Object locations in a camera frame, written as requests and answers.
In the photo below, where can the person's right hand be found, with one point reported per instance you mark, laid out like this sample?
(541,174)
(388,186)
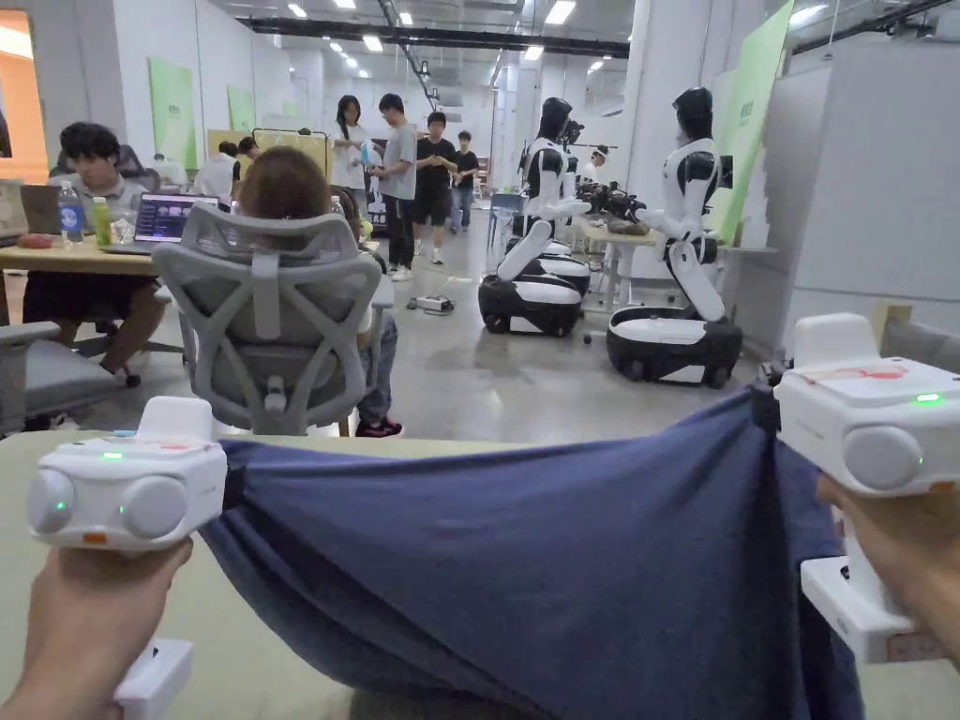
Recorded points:
(922,555)

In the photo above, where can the white black humanoid robot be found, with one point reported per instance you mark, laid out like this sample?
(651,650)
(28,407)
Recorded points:
(536,262)
(686,225)
(574,271)

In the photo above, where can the person's left hand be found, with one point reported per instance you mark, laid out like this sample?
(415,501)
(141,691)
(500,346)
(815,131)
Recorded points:
(82,622)

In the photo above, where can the white power strip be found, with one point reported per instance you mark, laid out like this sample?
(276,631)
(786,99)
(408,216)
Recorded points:
(433,304)

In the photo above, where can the dark blue shirt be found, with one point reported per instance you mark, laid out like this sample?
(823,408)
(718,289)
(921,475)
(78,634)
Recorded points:
(525,555)

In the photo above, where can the bed with beige sheet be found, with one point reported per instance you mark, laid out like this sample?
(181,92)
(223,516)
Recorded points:
(247,645)

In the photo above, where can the wooden desk with laptop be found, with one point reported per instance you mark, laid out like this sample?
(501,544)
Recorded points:
(52,255)

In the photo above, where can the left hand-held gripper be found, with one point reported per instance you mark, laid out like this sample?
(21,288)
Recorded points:
(127,480)

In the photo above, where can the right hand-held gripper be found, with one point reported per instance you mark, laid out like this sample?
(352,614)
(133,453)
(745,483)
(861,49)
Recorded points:
(862,405)

